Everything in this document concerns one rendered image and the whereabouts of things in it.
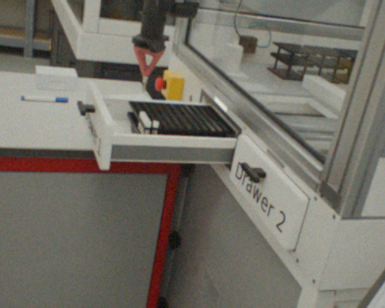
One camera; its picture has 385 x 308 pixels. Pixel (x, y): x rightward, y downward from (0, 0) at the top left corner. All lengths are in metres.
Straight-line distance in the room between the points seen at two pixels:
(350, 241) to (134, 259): 0.85
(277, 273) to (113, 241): 0.62
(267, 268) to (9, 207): 0.70
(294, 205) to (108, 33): 1.25
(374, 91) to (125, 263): 1.02
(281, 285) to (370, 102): 0.43
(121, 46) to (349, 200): 1.36
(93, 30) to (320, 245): 1.34
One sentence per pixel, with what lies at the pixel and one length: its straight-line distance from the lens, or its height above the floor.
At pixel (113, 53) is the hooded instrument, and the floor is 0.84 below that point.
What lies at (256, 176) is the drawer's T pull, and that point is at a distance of 1.05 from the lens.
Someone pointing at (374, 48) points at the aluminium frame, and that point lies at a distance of 0.86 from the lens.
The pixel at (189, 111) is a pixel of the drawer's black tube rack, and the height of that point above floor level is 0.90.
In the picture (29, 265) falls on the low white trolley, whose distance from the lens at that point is 1.60.
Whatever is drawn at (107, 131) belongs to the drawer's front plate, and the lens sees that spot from 1.14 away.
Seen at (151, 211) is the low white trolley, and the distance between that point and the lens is 1.57.
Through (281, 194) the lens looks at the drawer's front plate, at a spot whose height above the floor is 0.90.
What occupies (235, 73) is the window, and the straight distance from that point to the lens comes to 1.32.
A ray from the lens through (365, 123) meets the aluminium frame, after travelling 0.86.
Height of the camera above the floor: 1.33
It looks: 23 degrees down
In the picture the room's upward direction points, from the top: 11 degrees clockwise
